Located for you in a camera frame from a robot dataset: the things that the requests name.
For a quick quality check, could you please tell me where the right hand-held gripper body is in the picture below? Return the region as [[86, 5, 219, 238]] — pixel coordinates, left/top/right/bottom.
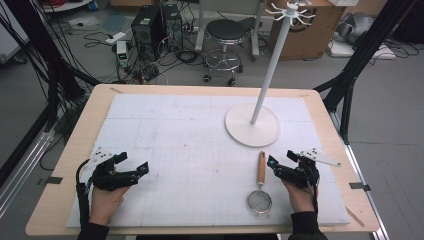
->
[[273, 148, 342, 190]]

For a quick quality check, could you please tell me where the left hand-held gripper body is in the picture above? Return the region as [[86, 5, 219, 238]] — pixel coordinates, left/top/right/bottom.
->
[[83, 147, 140, 192]]

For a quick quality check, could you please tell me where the wooden handled mesh strainer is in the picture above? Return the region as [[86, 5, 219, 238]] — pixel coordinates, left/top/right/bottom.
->
[[246, 150, 273, 217]]

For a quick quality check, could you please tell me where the person's right hand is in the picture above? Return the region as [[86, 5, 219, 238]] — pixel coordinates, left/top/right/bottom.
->
[[282, 179, 318, 214]]

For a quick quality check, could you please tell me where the person's left hand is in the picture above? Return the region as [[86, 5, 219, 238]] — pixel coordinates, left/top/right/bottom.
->
[[87, 184, 131, 226]]

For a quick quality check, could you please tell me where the white hook stand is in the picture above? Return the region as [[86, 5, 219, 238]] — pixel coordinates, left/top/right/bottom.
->
[[224, 1, 317, 148]]

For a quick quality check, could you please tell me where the wooden table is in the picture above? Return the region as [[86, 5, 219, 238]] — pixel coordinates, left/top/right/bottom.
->
[[24, 83, 381, 237]]

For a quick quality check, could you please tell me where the white grid mat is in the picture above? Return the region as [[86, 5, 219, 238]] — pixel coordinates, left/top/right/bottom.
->
[[65, 93, 352, 229]]

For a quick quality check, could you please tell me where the black tape strip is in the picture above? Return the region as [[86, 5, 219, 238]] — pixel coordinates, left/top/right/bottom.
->
[[349, 182, 372, 192], [37, 176, 64, 186]]

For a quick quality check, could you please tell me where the thin wooden stick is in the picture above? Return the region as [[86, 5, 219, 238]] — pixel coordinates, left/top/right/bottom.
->
[[344, 206, 366, 228]]

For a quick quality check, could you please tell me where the white bench power supply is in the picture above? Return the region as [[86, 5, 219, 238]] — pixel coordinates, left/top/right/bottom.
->
[[115, 40, 130, 68]]

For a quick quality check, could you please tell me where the black metal stand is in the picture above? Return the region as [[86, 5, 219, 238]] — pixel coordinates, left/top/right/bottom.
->
[[313, 0, 419, 145], [0, 0, 101, 132]]

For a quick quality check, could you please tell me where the cardboard box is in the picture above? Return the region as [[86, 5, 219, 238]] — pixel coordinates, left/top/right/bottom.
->
[[268, 4, 346, 62]]

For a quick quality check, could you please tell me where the white power strip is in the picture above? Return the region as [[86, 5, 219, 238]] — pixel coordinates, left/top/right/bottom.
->
[[105, 31, 128, 45]]

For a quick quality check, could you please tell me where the white flat board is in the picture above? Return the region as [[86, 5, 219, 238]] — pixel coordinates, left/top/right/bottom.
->
[[326, 39, 398, 61]]

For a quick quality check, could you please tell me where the large black computer tower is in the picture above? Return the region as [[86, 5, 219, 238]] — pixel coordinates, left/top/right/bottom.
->
[[130, 5, 168, 63]]

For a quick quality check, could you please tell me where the black round stool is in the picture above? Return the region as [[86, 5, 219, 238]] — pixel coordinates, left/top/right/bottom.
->
[[203, 18, 256, 87]]

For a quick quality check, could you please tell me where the small black computer tower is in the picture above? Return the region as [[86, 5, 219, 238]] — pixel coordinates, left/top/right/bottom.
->
[[161, 3, 184, 53]]

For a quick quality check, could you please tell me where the grey device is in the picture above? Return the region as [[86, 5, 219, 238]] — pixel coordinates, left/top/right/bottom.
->
[[334, 12, 376, 46]]

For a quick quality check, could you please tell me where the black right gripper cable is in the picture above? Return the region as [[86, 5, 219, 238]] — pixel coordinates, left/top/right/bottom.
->
[[310, 184, 320, 214]]

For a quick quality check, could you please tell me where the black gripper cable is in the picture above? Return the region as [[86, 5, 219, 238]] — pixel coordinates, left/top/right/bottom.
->
[[75, 159, 92, 231], [310, 184, 320, 214]]

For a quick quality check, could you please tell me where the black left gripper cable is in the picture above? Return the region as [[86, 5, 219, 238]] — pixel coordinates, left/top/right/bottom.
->
[[75, 159, 92, 231]]

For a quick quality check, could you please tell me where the aluminium rail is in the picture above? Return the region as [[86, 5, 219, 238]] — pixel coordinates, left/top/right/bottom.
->
[[329, 111, 390, 240], [0, 128, 56, 218]]

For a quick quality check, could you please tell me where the coiled black cable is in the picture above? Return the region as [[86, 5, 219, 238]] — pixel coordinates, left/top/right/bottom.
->
[[174, 49, 204, 66]]

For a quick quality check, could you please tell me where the white desk frame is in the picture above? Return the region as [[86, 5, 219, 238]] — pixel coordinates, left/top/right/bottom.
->
[[194, 0, 268, 58]]

